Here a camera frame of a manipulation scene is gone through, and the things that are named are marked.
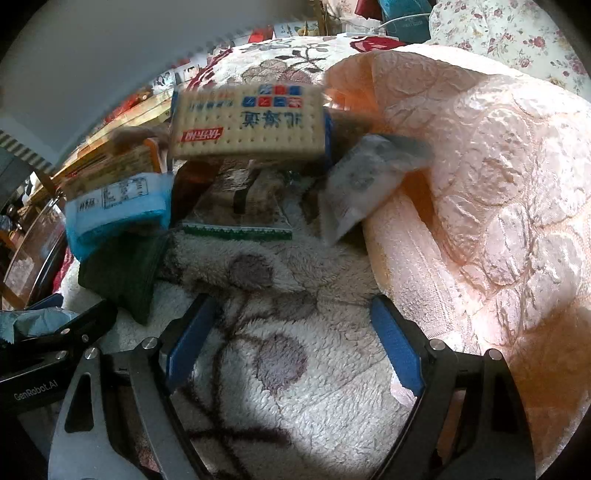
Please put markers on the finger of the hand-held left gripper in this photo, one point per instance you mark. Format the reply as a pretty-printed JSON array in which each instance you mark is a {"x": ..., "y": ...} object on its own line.
[{"x": 87, "y": 321}]

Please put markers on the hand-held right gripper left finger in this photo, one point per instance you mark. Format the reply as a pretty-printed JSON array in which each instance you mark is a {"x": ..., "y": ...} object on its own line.
[{"x": 187, "y": 346}]

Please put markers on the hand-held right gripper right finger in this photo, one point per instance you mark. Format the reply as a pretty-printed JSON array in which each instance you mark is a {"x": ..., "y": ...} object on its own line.
[{"x": 397, "y": 350}]

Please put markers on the grey teal snack packet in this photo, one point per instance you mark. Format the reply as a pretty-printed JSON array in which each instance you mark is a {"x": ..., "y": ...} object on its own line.
[{"x": 34, "y": 321}]

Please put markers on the blue white snack packet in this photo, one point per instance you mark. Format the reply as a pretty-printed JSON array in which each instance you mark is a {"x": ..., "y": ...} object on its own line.
[{"x": 115, "y": 207}]

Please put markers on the cream cracker packet blue print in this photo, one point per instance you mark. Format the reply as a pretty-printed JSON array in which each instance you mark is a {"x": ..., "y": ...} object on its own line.
[{"x": 249, "y": 122}]

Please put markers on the floral fleece blanket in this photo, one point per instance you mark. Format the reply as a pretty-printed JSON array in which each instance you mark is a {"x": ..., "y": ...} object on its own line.
[{"x": 286, "y": 286}]

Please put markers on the clear cookie packet green edge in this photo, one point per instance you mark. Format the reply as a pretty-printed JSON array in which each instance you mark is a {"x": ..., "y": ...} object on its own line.
[{"x": 240, "y": 207}]

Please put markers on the orange cracker packet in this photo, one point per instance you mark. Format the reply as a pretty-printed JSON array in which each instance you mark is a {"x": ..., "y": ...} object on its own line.
[{"x": 115, "y": 164}]

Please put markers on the silver white snack packet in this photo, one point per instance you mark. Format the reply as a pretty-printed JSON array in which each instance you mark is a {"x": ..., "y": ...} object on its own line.
[{"x": 364, "y": 180}]

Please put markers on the peach quilt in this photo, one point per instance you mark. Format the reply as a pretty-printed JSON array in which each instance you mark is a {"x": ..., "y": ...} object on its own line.
[{"x": 498, "y": 207}]

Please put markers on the teal bag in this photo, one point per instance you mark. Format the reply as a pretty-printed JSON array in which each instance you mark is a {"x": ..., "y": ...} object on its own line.
[{"x": 401, "y": 16}]

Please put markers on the rose print bedsheet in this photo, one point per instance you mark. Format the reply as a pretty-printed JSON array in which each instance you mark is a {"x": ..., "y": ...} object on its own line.
[{"x": 517, "y": 37}]

